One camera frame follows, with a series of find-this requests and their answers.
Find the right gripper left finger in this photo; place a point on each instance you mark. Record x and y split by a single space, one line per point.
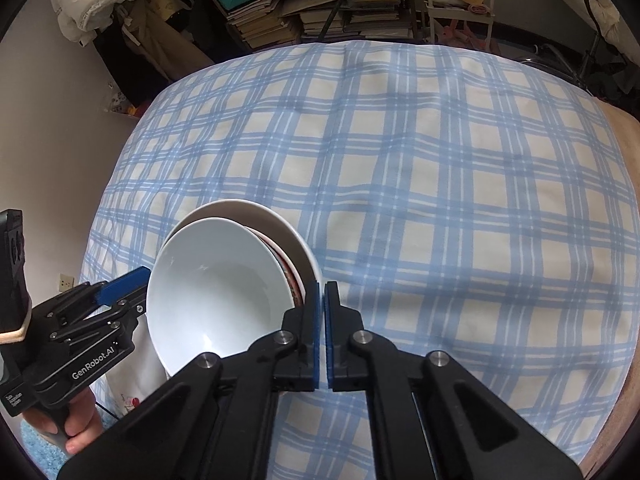
214 419

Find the blue plaid tablecloth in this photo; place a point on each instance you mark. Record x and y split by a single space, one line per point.
461 201

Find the person's left hand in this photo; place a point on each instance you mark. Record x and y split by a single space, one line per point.
82 425

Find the white utility cart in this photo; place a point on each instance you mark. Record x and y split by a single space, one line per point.
458 23

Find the wall socket upper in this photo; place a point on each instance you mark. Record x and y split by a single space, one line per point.
65 282

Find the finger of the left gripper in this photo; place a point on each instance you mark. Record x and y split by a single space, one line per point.
110 293
75 313

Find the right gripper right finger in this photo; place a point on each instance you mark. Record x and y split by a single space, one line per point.
429 417

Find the large white bowl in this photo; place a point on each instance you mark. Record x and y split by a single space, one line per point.
249 214

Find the brown coat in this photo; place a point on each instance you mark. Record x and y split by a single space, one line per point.
171 54

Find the light blue towel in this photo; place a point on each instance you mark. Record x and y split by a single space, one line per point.
47 456

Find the wooden shelf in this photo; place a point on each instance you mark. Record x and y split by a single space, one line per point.
341 20

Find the stack of books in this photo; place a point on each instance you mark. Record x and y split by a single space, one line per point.
261 24

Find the large cherry plate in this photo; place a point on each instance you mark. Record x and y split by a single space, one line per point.
131 381

